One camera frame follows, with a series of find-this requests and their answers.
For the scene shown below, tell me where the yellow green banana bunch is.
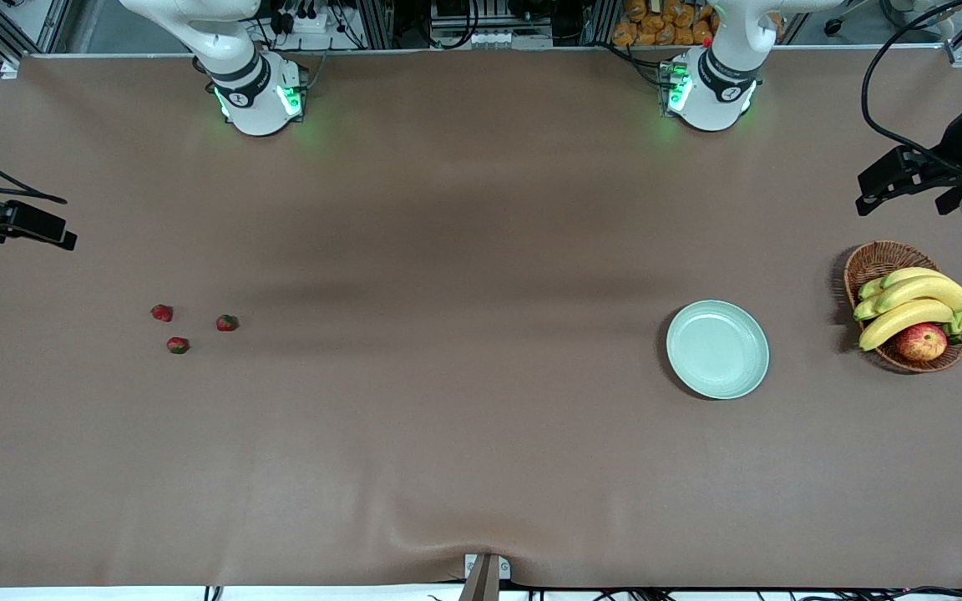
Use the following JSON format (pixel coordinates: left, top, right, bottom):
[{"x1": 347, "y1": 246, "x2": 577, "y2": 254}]
[{"x1": 853, "y1": 267, "x2": 962, "y2": 352}]

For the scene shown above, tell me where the light green plate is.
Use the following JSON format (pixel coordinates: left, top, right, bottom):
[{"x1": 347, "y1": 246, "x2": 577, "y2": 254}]
[{"x1": 666, "y1": 300, "x2": 770, "y2": 400}]

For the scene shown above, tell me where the brown table cloth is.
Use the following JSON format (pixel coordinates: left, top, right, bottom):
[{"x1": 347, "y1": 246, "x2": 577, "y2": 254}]
[{"x1": 0, "y1": 48, "x2": 962, "y2": 589}]

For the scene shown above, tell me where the white power strip with plugs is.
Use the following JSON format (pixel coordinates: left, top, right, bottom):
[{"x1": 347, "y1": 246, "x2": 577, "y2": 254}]
[{"x1": 268, "y1": 0, "x2": 333, "y2": 36}]

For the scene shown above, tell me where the bag of orange buns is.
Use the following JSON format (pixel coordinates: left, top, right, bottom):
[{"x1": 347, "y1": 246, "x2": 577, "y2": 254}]
[{"x1": 612, "y1": 0, "x2": 717, "y2": 48}]

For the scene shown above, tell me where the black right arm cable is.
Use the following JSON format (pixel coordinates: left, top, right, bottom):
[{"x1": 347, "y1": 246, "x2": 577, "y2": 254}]
[{"x1": 0, "y1": 134, "x2": 69, "y2": 205}]

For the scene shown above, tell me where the long white power strip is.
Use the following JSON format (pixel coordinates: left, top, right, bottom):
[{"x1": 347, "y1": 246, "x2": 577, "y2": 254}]
[{"x1": 464, "y1": 32, "x2": 554, "y2": 49}]

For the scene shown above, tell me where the brown wicker basket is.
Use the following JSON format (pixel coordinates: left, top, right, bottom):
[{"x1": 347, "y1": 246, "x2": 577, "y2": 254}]
[{"x1": 844, "y1": 241, "x2": 962, "y2": 374}]

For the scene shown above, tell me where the red apple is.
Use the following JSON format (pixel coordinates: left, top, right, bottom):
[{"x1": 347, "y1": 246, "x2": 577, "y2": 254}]
[{"x1": 896, "y1": 323, "x2": 948, "y2": 362}]

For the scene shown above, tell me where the metal bracket with brown bar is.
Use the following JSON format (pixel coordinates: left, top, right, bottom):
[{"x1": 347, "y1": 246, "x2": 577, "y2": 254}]
[{"x1": 458, "y1": 553, "x2": 511, "y2": 601}]

